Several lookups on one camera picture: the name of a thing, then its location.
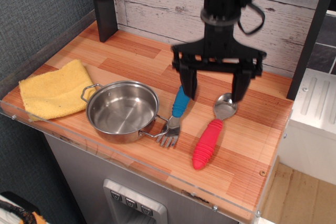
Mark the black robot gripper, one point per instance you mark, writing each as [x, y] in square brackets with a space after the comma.
[218, 51]

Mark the red handled metal spoon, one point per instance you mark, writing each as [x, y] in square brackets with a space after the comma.
[224, 108]

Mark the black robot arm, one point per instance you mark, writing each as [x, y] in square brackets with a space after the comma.
[229, 8]

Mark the stainless steel pot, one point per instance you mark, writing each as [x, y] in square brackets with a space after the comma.
[122, 112]

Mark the white toy sink unit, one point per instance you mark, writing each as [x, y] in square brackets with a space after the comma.
[308, 143]

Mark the clear acrylic edge guard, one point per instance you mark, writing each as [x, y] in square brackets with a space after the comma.
[227, 181]

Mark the silver dispenser panel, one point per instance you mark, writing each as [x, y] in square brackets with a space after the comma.
[129, 206]

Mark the yellow cloth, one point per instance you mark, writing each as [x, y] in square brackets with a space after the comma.
[58, 93]

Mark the orange black object corner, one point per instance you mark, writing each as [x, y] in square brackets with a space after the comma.
[22, 214]

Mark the blue handled metal fork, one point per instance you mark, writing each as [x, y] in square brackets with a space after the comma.
[173, 127]

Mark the dark left post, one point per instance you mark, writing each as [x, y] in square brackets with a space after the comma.
[106, 19]

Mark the dark post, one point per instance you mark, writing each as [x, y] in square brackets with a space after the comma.
[311, 38]
[106, 19]

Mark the dark right post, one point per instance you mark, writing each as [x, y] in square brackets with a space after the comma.
[311, 38]

